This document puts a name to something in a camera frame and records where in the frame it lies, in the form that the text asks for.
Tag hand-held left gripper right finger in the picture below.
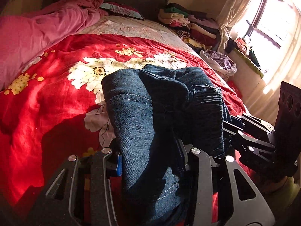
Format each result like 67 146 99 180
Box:
176 138 276 226

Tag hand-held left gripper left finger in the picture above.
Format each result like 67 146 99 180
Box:
28 147 123 226

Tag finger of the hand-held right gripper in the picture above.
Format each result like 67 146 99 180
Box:
223 114 276 135
223 129 276 157

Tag blue denim pants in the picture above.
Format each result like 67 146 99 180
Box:
101 64 238 226

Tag plastic bag of clothes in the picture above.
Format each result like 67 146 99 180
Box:
199 49 237 77

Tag red floral blanket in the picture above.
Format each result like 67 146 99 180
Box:
0 33 248 217

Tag window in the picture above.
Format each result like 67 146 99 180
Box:
245 0 299 71

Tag pile of folded clothes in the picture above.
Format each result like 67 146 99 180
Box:
158 3 222 53

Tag cream curtain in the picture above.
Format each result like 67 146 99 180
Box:
216 0 264 50

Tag floral pillow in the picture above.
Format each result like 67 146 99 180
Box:
99 2 144 21

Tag pink quilt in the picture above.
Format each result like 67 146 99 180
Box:
0 0 110 91

